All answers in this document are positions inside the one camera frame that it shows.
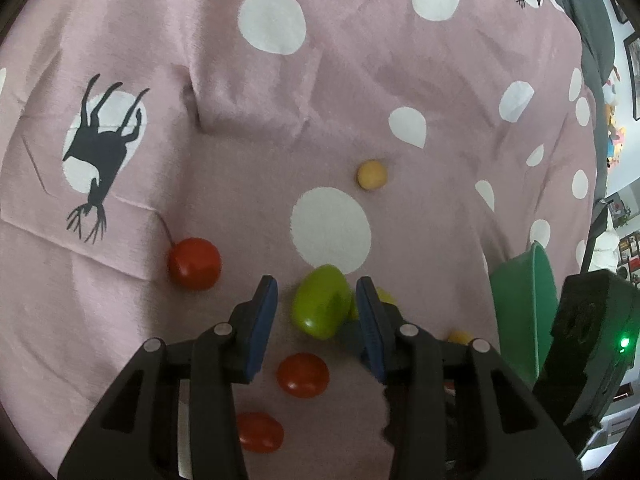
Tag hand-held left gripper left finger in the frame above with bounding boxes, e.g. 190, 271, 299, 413
57, 274, 279, 480

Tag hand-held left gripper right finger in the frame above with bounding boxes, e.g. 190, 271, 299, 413
354, 276, 584, 480

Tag green apple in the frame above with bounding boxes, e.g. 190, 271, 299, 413
291, 264, 353, 339

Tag green plastic bowl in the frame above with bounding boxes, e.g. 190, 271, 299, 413
489, 241, 560, 385

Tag yellow round fruit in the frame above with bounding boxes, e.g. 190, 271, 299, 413
356, 160, 389, 191

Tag yellow green fruit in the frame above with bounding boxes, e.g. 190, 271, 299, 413
350, 287, 398, 322

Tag red tomato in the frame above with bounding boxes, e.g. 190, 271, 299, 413
277, 353, 330, 399
237, 411, 285, 454

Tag colourful toys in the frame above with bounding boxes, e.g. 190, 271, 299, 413
602, 67, 628, 168

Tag pink dotted deer print blanket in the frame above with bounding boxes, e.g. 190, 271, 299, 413
0, 0, 608, 480

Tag grey cloth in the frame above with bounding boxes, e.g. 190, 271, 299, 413
522, 0, 617, 201

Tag framed wall picture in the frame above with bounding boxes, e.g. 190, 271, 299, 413
623, 31, 640, 122

